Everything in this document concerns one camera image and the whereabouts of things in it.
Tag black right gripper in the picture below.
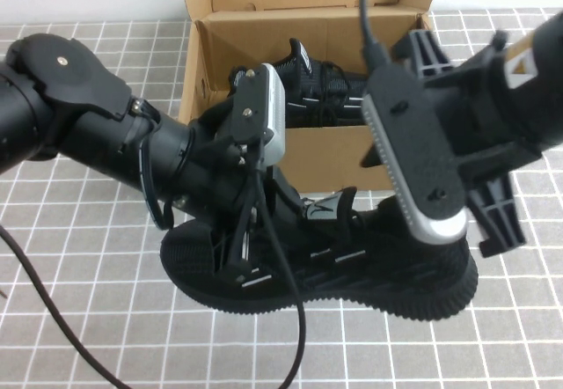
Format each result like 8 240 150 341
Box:
390 29 545 259

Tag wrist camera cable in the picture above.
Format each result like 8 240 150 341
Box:
0 140 308 389
358 0 392 71

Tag grey checked tablecloth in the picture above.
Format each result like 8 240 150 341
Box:
0 8 563 389

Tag brown cardboard shoe box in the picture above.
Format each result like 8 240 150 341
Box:
182 0 441 193

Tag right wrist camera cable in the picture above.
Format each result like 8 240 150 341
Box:
358 0 392 71

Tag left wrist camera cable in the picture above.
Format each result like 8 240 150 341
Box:
0 140 308 389

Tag thin looped wrist cable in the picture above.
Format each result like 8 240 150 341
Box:
139 140 177 231

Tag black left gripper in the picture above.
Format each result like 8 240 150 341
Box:
175 98 309 285

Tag black mesh sneaker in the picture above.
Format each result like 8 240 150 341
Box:
228 39 375 128
158 186 479 322

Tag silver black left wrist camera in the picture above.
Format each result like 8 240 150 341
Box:
230 62 289 168

